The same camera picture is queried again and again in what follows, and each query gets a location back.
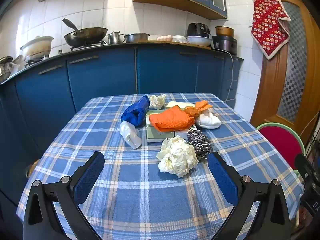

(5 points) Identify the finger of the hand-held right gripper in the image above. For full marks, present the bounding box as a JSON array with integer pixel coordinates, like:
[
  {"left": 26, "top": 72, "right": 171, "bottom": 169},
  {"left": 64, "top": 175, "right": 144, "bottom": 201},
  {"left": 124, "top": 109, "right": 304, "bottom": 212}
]
[{"left": 294, "top": 153, "right": 316, "bottom": 180}]

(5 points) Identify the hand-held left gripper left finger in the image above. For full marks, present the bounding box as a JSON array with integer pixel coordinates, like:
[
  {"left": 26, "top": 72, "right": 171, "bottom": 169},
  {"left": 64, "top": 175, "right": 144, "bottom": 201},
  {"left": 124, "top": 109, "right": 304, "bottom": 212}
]
[{"left": 22, "top": 151, "right": 110, "bottom": 240}]

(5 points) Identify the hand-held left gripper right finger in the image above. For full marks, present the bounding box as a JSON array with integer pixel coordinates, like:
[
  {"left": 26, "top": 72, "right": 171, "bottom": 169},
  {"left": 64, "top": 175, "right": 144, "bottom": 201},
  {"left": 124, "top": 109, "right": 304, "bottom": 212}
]
[{"left": 207, "top": 151, "right": 292, "bottom": 240}]

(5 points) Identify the red basin with green rim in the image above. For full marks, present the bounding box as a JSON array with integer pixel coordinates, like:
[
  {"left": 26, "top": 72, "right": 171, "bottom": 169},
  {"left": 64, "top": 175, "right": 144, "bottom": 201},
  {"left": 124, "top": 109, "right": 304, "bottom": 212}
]
[{"left": 256, "top": 122, "right": 306, "bottom": 178}]

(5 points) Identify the steel wool scourer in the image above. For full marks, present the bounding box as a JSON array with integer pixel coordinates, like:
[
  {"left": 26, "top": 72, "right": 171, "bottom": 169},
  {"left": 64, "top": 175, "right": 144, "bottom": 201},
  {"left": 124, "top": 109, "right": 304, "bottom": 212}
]
[{"left": 187, "top": 130, "right": 213, "bottom": 161}]

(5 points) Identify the large white paper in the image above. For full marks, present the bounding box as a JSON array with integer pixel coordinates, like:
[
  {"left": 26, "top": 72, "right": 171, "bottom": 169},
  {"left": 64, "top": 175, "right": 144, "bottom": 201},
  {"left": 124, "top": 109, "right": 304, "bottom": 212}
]
[{"left": 157, "top": 135, "right": 199, "bottom": 178}]

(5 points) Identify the white knotted glove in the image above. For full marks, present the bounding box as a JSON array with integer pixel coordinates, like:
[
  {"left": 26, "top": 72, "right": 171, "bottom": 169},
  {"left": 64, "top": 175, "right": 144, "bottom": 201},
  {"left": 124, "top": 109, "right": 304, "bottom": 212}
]
[{"left": 194, "top": 110, "right": 222, "bottom": 130}]

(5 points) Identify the white cloth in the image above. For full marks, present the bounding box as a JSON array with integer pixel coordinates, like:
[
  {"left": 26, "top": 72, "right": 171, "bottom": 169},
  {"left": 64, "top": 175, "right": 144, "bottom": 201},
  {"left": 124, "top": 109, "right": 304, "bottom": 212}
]
[{"left": 119, "top": 120, "right": 142, "bottom": 150}]

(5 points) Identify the green cardboard box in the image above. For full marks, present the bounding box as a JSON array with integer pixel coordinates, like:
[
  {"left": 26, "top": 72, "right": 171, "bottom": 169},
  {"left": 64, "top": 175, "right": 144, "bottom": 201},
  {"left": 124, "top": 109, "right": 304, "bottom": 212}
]
[{"left": 146, "top": 125, "right": 181, "bottom": 143}]

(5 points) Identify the small orange rag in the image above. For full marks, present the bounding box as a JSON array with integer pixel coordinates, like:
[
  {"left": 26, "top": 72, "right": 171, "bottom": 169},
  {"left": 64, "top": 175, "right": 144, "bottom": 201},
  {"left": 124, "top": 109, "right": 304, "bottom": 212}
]
[{"left": 194, "top": 100, "right": 213, "bottom": 113}]

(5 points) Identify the large orange cloth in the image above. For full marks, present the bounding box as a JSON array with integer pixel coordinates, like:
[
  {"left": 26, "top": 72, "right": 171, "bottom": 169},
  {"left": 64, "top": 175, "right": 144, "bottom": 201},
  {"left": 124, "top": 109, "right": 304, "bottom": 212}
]
[{"left": 149, "top": 106, "right": 195, "bottom": 133}]

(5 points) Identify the white item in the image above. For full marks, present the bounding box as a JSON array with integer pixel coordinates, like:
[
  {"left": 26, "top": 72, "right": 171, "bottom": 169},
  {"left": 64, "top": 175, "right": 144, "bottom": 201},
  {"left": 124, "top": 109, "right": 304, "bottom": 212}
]
[{"left": 165, "top": 101, "right": 196, "bottom": 110}]

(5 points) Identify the small white paper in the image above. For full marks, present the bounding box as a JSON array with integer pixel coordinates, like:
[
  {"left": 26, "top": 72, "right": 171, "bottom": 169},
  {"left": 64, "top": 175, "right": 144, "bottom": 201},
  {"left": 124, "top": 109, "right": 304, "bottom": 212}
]
[{"left": 149, "top": 94, "right": 167, "bottom": 110}]

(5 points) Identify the blue plaid tablecloth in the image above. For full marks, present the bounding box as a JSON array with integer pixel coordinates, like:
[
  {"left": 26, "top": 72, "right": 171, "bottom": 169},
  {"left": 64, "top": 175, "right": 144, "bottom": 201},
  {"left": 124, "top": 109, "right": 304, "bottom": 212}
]
[{"left": 16, "top": 93, "right": 304, "bottom": 240}]

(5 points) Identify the brown object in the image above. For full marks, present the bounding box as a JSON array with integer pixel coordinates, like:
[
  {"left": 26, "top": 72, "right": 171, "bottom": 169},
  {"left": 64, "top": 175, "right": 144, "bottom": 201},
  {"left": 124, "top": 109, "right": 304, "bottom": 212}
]
[{"left": 25, "top": 159, "right": 41, "bottom": 178}]

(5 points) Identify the wooden door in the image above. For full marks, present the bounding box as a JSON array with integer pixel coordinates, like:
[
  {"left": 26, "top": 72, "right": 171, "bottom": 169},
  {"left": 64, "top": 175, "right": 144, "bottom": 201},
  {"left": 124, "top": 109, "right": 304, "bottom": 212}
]
[{"left": 250, "top": 0, "right": 320, "bottom": 140}]

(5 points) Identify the blue kitchen base cabinet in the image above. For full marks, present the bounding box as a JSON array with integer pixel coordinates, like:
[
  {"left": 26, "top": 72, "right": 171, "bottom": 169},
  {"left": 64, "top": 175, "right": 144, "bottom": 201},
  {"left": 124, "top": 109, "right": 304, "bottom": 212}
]
[{"left": 0, "top": 42, "right": 244, "bottom": 205}]

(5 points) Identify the black gas stove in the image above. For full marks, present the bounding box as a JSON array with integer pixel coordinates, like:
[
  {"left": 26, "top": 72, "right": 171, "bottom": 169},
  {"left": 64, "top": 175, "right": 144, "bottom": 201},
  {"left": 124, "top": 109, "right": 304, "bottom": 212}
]
[{"left": 25, "top": 41, "right": 107, "bottom": 67}]

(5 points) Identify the dark rice cooker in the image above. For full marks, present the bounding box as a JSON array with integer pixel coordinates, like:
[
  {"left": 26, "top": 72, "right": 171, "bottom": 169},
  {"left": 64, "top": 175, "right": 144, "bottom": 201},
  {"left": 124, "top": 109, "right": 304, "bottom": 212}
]
[{"left": 212, "top": 35, "right": 238, "bottom": 55}]

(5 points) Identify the white bowl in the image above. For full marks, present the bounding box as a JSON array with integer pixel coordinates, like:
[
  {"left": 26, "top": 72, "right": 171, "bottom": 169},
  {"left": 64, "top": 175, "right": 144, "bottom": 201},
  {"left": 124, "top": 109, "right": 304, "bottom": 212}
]
[{"left": 186, "top": 36, "right": 212, "bottom": 47}]

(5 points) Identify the white cooking pot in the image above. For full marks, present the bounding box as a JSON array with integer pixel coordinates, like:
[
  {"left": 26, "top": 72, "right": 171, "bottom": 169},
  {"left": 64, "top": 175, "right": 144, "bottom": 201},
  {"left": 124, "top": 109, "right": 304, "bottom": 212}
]
[{"left": 20, "top": 36, "right": 54, "bottom": 60}]

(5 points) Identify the black wok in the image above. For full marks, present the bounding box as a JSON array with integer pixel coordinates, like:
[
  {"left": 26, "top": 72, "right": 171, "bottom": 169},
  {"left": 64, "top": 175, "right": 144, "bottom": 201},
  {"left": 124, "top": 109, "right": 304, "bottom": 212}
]
[{"left": 62, "top": 18, "right": 108, "bottom": 47}]

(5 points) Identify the steel kettle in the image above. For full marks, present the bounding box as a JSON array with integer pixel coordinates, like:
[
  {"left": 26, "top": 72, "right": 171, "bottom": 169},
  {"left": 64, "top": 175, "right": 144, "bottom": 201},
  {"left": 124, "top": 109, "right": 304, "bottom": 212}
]
[{"left": 108, "top": 31, "right": 125, "bottom": 44}]

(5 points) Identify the brown inner pot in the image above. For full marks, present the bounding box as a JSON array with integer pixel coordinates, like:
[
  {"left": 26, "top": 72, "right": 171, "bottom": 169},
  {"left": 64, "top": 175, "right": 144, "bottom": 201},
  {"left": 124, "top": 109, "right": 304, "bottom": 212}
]
[{"left": 215, "top": 26, "right": 235, "bottom": 38}]

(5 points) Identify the steel basin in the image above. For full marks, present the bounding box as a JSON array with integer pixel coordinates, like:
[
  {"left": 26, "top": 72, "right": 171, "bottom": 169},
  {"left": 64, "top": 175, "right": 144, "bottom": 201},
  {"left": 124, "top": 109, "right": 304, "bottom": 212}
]
[{"left": 124, "top": 33, "right": 150, "bottom": 43}]

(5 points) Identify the red quilted cloth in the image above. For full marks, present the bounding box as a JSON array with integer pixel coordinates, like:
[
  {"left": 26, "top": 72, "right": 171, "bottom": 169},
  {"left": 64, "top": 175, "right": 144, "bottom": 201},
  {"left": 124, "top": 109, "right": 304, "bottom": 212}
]
[{"left": 251, "top": 0, "right": 292, "bottom": 60}]

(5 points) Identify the black air fryer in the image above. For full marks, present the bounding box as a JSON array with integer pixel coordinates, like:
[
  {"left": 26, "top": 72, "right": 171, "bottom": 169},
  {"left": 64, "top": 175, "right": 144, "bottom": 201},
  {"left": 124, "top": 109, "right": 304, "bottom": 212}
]
[{"left": 186, "top": 22, "right": 211, "bottom": 38}]

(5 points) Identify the black wire rack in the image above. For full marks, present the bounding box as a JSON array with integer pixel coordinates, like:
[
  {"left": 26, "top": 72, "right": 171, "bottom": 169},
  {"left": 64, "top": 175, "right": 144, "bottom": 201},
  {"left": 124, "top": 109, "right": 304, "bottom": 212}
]
[{"left": 304, "top": 110, "right": 320, "bottom": 160}]

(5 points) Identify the white power cable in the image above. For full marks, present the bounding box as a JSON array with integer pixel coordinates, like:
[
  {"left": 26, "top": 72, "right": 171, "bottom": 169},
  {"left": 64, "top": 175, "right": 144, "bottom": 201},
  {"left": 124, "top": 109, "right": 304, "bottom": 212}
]
[{"left": 220, "top": 50, "right": 237, "bottom": 100}]

